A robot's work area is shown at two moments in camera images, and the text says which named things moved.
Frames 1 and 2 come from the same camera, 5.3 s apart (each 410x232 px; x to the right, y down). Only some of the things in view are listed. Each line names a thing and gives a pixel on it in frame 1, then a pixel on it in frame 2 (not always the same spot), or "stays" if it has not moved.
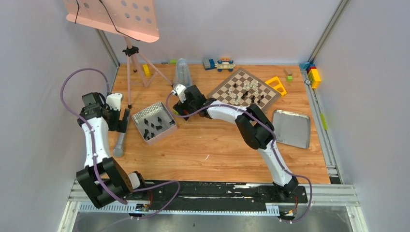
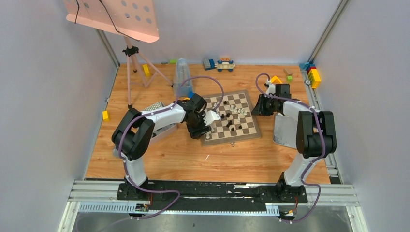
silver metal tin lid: [291, 128] stays
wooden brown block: [287, 72] stays
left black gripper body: [124, 121] -> [198, 128]
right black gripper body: [190, 107] -> [270, 105]
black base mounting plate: [188, 195] stays
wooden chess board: [242, 89] -> [238, 122]
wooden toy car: [225, 63] stays
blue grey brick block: [209, 64] stays
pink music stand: [136, 20] stays
